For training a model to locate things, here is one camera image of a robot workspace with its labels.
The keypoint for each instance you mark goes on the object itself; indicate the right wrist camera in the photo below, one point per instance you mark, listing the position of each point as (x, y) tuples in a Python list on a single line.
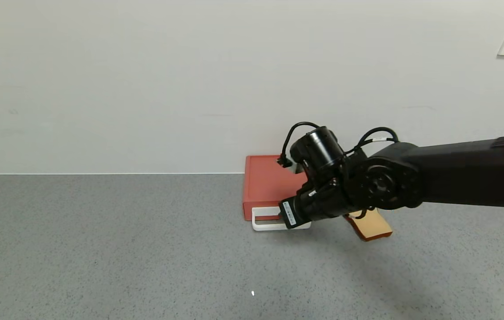
[(296, 167)]

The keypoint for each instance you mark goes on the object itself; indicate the red drawer case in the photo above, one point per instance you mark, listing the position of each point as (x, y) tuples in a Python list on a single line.
[(261, 186)]

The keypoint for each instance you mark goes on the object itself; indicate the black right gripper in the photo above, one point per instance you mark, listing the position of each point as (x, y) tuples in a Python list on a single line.
[(289, 214)]

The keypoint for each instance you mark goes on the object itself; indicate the toy toast slice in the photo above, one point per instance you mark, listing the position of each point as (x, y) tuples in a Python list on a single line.
[(374, 229)]

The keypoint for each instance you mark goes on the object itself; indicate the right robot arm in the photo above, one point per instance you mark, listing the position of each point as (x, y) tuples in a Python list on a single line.
[(465, 173)]

